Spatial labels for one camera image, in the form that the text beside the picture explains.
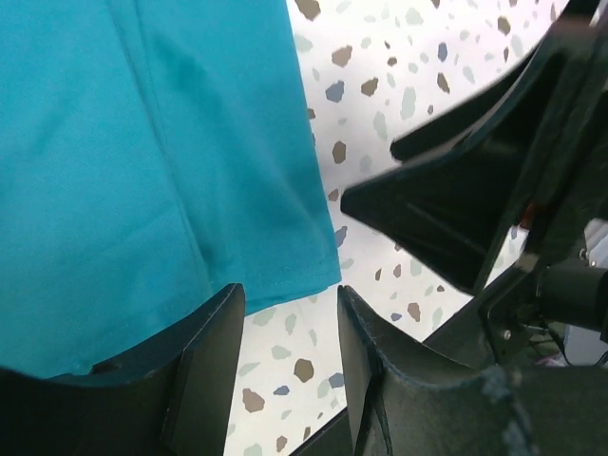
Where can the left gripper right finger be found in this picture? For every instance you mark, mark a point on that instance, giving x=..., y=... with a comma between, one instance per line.
x=404, y=398

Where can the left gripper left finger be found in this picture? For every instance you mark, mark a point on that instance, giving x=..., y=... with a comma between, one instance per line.
x=169, y=395

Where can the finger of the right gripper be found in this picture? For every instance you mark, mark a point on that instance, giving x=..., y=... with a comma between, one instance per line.
x=515, y=114
x=451, y=212

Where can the teal t shirt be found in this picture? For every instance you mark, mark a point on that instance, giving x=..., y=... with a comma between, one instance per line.
x=152, y=152

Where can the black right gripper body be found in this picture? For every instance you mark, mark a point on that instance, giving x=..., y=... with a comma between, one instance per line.
x=557, y=194

